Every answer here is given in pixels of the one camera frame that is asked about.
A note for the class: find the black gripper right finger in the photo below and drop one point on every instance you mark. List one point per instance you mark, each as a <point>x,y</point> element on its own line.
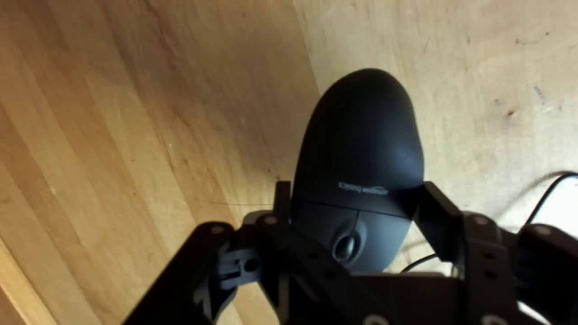
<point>517,277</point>

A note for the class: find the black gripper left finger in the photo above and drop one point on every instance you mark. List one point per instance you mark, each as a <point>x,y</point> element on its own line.
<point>253,282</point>

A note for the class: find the black computer mouse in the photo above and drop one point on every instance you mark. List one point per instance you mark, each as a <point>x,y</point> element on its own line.
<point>362,151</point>

